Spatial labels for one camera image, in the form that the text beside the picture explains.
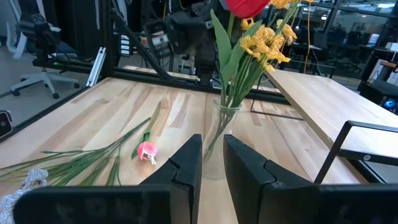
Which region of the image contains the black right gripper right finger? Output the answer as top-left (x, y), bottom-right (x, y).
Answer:
top-left (223, 134), bottom-right (320, 224)

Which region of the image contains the black table edge frame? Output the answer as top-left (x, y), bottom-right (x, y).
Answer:
top-left (0, 67), bottom-right (292, 144)

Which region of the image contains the red artificial tulip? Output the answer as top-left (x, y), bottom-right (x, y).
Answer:
top-left (210, 0), bottom-right (271, 108)

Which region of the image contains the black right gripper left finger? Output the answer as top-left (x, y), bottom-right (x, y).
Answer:
top-left (139, 133), bottom-right (203, 224)

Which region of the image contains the orange hanging cable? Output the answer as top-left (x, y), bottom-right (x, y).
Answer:
top-left (305, 0), bottom-right (312, 74)

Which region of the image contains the tall clear glass vase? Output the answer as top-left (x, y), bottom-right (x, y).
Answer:
top-left (203, 98), bottom-right (243, 181)

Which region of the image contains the yellow artificial flower bunch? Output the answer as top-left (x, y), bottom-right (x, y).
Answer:
top-left (205, 0), bottom-right (315, 156)

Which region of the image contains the white aluminium bar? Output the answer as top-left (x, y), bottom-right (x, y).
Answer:
top-left (86, 46), bottom-right (107, 88)

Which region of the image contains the black diagonal rig brace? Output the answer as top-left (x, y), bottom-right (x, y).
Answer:
top-left (110, 9), bottom-right (172, 81)

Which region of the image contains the pink artificial tulip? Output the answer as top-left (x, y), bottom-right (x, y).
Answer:
top-left (130, 101), bottom-right (163, 166)

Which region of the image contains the white office chair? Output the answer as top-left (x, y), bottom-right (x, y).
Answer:
top-left (6, 24), bottom-right (81, 100)

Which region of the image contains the black metal shelf leg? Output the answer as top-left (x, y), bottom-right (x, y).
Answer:
top-left (250, 73), bottom-right (305, 121)

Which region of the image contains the black computer with blue lights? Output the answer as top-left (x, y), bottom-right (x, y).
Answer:
top-left (357, 77), bottom-right (398, 115)

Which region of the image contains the black table-level camera box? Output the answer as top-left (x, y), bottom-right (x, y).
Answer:
top-left (0, 110), bottom-right (14, 140)

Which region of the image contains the wooden shelf board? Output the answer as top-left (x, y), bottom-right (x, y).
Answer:
top-left (266, 68), bottom-right (398, 160)

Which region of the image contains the black rig upright post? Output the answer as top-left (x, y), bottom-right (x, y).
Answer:
top-left (98, 0), bottom-right (116, 78)

